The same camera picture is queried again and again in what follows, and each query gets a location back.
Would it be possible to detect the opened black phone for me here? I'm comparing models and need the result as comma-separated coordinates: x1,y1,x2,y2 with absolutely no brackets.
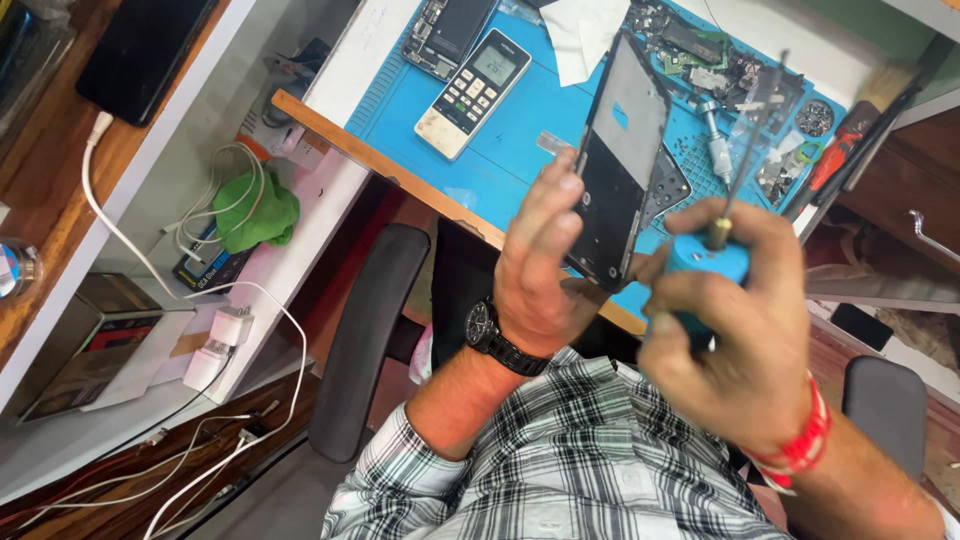
400,0,501,82

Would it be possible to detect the red thread bracelet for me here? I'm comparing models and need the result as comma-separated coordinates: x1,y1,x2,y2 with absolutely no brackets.
741,375,833,497

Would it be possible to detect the pile of circuit board parts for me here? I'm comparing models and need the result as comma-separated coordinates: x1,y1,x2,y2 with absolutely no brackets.
626,0,807,136

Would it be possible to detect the long black tool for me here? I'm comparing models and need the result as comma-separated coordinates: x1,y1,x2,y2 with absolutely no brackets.
813,71,933,208

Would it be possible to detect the coiled white cable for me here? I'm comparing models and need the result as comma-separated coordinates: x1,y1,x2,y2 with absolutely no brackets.
161,141,268,265

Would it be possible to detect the blue repair mat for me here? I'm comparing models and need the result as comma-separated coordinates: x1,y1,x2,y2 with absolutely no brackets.
345,0,849,322

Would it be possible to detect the small black flat object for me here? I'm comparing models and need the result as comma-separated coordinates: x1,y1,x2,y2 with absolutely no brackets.
828,302,896,353

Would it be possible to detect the wooden drawer cabinet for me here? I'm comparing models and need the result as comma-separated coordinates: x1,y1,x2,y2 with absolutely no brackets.
806,105,960,316

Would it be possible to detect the silver drawer handle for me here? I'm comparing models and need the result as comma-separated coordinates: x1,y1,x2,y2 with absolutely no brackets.
903,210,960,264

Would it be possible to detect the black wristwatch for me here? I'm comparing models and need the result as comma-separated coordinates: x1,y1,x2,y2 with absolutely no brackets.
463,298,553,378

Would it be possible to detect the black chair armrest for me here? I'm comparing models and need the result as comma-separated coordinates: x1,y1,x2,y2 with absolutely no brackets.
841,355,930,483
309,222,433,465

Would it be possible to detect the pile of metal phone parts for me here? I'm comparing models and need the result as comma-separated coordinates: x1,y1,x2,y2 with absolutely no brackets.
753,131,808,208

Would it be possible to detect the long white charging cable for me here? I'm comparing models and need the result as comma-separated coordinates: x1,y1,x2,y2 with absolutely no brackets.
81,111,310,540

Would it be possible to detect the round dish of screws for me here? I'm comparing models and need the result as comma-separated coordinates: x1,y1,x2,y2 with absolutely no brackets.
795,99,836,139

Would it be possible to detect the black and blue glue box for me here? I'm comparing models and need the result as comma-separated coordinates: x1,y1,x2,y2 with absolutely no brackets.
172,225,258,294

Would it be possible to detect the black phone frame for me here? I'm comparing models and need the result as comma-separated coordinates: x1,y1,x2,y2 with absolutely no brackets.
564,30,674,295

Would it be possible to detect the white remote control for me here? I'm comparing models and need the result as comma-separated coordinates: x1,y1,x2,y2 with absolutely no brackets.
414,28,532,162

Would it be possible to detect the green cloth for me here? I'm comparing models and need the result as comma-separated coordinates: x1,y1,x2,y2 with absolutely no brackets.
212,168,302,256

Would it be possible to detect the person's right hand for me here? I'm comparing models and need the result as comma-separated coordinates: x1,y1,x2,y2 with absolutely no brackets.
636,197,817,453

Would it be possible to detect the person's left hand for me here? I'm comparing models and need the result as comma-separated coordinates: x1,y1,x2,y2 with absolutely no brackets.
491,146,612,360

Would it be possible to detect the thin white cable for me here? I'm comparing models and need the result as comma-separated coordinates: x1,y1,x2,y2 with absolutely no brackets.
0,401,280,540

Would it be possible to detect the black phone back part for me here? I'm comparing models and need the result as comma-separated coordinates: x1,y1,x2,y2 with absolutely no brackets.
643,144,693,228

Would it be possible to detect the clear plastic piece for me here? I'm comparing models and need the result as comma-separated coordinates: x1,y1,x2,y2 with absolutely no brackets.
536,129,579,158

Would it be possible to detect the white and orange tool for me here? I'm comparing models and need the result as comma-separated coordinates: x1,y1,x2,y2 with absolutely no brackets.
236,37,333,163

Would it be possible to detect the silver precision screwdriver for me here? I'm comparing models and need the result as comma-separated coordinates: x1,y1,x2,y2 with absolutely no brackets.
695,99,735,188

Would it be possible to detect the clear plastic bottle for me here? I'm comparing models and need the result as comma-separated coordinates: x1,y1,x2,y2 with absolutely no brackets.
0,238,45,300

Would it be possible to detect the white tissue paper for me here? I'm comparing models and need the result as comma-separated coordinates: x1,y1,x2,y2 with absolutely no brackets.
538,0,633,88

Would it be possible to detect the white charger plug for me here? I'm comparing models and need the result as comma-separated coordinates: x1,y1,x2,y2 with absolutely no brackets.
210,303,256,347
182,341,231,393

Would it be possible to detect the plaid shirt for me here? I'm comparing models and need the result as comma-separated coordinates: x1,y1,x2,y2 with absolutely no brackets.
322,346,960,540

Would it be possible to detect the flat grey box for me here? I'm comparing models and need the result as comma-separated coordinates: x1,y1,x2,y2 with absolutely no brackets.
15,271,198,426

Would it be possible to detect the blue-handled screwdriver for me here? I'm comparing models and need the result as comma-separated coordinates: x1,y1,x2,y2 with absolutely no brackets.
646,51,789,351

